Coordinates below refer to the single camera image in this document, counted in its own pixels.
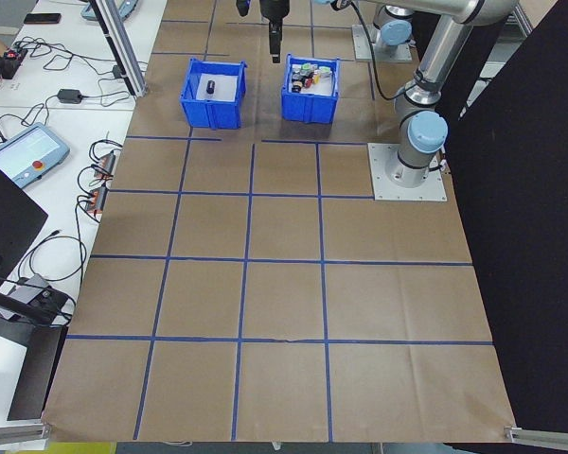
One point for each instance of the black switch contact block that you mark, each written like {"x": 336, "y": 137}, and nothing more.
{"x": 306, "y": 75}
{"x": 296, "y": 77}

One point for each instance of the black device with red button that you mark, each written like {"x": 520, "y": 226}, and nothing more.
{"x": 2, "y": 64}

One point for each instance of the yellow push button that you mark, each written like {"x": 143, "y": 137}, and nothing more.
{"x": 317, "y": 78}

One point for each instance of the black monitor panel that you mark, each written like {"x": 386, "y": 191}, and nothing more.
{"x": 5, "y": 213}

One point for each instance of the blue plastic capacitor bin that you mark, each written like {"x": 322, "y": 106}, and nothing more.
{"x": 213, "y": 116}

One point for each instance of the teach pendant with red button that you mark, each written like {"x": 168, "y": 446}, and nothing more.
{"x": 28, "y": 151}

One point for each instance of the pile of push button switches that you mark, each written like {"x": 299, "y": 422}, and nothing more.
{"x": 319, "y": 90}

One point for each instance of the black switch with yellow block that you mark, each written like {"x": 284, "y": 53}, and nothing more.
{"x": 297, "y": 87}

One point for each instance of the green push button lime block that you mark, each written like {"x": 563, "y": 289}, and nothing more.
{"x": 310, "y": 66}
{"x": 325, "y": 71}

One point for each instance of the white paper bin liner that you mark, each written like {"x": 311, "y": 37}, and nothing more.
{"x": 227, "y": 87}

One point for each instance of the white square base plate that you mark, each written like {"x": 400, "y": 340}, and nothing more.
{"x": 383, "y": 189}
{"x": 360, "y": 47}

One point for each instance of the silver aluminium frame post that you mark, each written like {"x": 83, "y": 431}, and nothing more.
{"x": 125, "y": 52}

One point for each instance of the light blue teach pendant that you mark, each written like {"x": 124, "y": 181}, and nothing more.
{"x": 87, "y": 12}

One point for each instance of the black power adapter brick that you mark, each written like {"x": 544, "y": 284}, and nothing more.
{"x": 70, "y": 96}

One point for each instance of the black frame cover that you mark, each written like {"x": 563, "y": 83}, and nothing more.
{"x": 525, "y": 236}

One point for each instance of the red mushroom push button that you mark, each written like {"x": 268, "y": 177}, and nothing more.
{"x": 308, "y": 84}

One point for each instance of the blue plastic button bin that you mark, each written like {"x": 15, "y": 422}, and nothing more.
{"x": 307, "y": 111}

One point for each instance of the small black power adapter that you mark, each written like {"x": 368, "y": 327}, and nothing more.
{"x": 118, "y": 72}

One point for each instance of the silver metal frame bar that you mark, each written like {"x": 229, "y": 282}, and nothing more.
{"x": 523, "y": 19}

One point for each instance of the black grey device box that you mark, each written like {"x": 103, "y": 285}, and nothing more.
{"x": 52, "y": 299}

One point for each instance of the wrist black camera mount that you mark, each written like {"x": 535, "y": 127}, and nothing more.
{"x": 243, "y": 6}

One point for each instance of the aluminium table edge bar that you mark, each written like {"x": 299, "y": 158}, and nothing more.
{"x": 546, "y": 435}
{"x": 14, "y": 432}

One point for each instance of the black smartphone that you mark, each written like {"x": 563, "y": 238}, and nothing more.
{"x": 42, "y": 18}

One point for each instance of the grey hub with orange plugs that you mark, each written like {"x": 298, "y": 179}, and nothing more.
{"x": 94, "y": 198}
{"x": 105, "y": 163}

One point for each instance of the black cylindrical capacitor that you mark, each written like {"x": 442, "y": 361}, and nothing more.
{"x": 210, "y": 87}

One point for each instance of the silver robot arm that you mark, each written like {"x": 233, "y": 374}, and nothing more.
{"x": 395, "y": 30}
{"x": 445, "y": 45}

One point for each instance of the white grey contact block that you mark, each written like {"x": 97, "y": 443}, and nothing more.
{"x": 297, "y": 68}

